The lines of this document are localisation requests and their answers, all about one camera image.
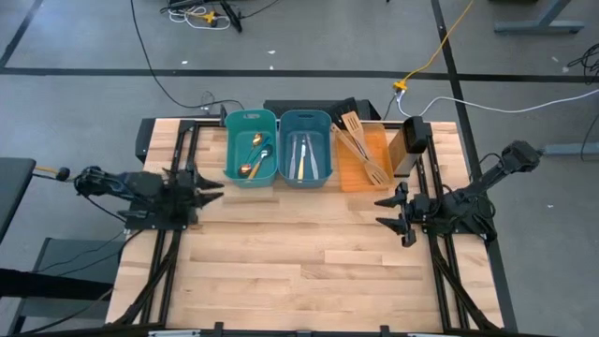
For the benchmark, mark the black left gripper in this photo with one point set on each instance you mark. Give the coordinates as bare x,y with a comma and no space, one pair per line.
180,192

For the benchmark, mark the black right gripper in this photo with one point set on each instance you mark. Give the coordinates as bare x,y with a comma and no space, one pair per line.
419,213

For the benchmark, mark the slim wooden slotted spatula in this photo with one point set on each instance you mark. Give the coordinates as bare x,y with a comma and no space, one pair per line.
378,174

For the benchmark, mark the iridescent blue spoon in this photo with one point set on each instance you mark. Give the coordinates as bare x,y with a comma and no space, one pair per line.
244,170

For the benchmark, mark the slim steel table knife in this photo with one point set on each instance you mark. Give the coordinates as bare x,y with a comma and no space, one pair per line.
292,164

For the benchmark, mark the white plastic knife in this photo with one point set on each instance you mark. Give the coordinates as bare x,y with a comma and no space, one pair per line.
313,168

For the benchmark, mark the large wooden slotted spatula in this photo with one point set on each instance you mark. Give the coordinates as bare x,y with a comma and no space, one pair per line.
352,122

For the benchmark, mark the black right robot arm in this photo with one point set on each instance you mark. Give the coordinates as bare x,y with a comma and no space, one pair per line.
491,175

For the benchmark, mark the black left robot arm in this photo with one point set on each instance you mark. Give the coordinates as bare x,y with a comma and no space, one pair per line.
135,185

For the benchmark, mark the orange wooden board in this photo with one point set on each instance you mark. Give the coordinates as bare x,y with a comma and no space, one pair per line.
351,178

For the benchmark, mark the green plastic bin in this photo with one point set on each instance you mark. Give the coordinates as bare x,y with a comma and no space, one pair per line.
234,140

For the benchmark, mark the wooden black box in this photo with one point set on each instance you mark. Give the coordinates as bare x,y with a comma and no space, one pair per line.
414,136

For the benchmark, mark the blue-grey plastic bin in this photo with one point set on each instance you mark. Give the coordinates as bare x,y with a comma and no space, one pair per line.
325,154

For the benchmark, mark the black flat box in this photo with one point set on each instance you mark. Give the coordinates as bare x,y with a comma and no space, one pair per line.
281,106

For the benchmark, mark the grey desk foot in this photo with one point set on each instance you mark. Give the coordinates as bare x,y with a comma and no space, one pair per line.
571,150

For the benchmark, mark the black side desk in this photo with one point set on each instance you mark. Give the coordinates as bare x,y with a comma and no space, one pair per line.
14,187

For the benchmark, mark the black low stand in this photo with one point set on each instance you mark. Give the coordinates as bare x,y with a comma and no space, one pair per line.
28,283

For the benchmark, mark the grey desk leg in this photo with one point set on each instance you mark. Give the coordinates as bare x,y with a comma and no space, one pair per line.
538,27

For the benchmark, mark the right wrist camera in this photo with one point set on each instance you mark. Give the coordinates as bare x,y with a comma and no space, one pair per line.
409,239

